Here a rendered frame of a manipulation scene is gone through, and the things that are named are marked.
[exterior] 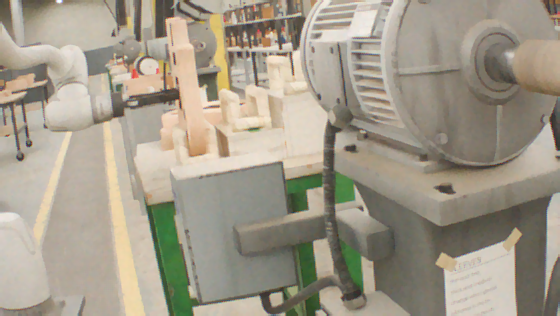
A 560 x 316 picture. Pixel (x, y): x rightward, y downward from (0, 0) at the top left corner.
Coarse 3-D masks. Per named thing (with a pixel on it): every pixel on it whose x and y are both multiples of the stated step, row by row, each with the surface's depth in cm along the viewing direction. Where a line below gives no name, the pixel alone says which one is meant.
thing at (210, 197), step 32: (224, 160) 106; (256, 160) 103; (192, 192) 99; (224, 192) 100; (256, 192) 101; (192, 224) 99; (224, 224) 101; (192, 256) 100; (224, 256) 101; (256, 256) 103; (288, 256) 104; (224, 288) 102; (256, 288) 103; (320, 288) 97
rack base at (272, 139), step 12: (216, 132) 213; (228, 132) 198; (240, 132) 195; (252, 132) 193; (264, 132) 194; (276, 132) 195; (228, 144) 192; (240, 144) 193; (252, 144) 194; (264, 144) 194; (276, 144) 195; (228, 156) 196; (276, 156) 196
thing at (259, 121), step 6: (240, 120) 195; (246, 120) 195; (252, 120) 195; (258, 120) 195; (264, 120) 196; (270, 120) 196; (234, 126) 194; (240, 126) 194; (246, 126) 195; (252, 126) 196; (258, 126) 196; (264, 126) 197
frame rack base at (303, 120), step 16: (272, 96) 202; (288, 96) 195; (304, 96) 195; (272, 112) 206; (288, 112) 194; (304, 112) 195; (320, 112) 196; (288, 128) 195; (304, 128) 196; (320, 128) 197; (288, 144) 196; (304, 144) 197; (320, 144) 198
